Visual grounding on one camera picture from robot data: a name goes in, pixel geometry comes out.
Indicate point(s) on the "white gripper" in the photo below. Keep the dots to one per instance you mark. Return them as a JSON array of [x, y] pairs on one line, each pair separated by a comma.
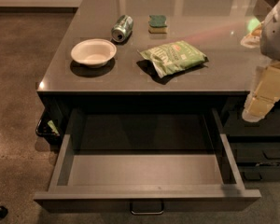
[[276, 34]]

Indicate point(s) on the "grey top drawer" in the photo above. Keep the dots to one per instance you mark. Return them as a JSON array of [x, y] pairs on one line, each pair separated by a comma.
[[107, 161]]

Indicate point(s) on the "green chip bag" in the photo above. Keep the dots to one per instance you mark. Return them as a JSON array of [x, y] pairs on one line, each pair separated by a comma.
[[175, 57]]

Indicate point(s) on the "green and yellow sponge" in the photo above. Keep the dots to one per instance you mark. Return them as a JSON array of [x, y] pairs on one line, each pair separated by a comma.
[[157, 24]]

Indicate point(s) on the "dark counter cabinet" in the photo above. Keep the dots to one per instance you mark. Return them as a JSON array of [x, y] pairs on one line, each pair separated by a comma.
[[128, 82]]

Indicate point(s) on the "green soda can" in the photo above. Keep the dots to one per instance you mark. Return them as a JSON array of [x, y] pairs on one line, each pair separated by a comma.
[[122, 28]]

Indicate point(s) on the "white paper bowl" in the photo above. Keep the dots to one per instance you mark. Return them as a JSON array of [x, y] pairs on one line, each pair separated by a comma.
[[93, 53]]

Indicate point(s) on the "black bin beside cabinet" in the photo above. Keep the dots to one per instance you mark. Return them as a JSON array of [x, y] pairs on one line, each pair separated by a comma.
[[46, 127]]

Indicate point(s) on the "metal top drawer handle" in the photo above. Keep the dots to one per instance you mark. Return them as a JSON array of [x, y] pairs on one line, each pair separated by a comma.
[[147, 208]]

